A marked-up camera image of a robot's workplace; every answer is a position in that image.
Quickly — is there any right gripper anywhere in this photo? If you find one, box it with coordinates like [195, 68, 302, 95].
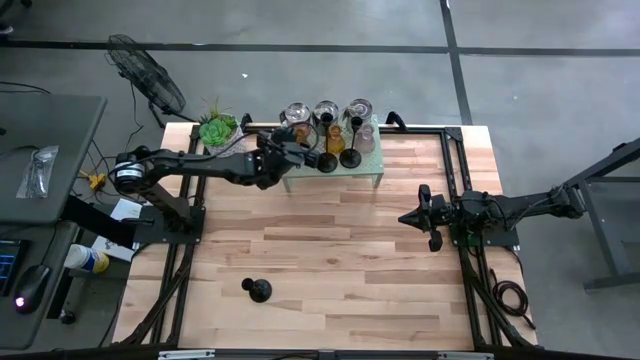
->
[398, 184, 452, 253]

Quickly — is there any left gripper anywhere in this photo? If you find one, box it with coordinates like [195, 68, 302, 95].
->
[248, 125, 322, 191]

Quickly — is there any black candlestick holder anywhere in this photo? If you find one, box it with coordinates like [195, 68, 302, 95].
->
[338, 115, 364, 170]
[240, 277, 274, 304]
[315, 112, 340, 175]

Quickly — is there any red heart mug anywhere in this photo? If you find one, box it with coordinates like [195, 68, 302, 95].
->
[278, 102, 314, 130]

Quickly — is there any metal tin candle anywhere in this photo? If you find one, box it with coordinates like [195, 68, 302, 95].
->
[312, 99, 341, 126]
[343, 97, 374, 125]

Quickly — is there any pink glass candle holder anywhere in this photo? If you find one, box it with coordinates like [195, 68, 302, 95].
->
[355, 123, 377, 155]

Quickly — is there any green perforated metal shelf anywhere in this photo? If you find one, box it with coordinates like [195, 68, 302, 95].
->
[278, 116, 385, 194]

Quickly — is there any succulent in white pot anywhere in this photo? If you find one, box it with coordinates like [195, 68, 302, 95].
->
[198, 99, 248, 159]

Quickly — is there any black floor fan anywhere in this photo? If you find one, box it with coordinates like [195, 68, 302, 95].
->
[104, 33, 199, 129]

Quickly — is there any white paper sheet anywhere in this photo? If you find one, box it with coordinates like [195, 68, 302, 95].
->
[108, 198, 145, 222]
[92, 234, 136, 264]

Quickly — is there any yellow power plug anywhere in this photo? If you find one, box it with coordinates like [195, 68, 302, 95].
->
[79, 169, 108, 192]

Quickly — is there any white and yellow wipes canister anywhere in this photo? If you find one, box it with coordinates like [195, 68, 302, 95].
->
[63, 243, 111, 275]

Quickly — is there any dark grey computer desk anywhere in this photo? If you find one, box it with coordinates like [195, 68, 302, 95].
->
[0, 222, 84, 351]

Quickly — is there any clear plastic bag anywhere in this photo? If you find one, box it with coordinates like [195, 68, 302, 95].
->
[14, 144, 60, 201]

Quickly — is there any black computer mouse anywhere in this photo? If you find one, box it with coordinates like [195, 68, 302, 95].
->
[13, 263, 53, 315]

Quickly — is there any coiled dark cable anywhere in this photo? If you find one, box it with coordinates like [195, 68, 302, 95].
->
[487, 267, 537, 331]

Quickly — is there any silver metal bracket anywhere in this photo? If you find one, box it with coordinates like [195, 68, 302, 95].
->
[157, 349, 217, 360]
[438, 351, 495, 360]

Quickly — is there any grey metal table frame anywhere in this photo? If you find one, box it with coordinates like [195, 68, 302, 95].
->
[551, 137, 640, 291]

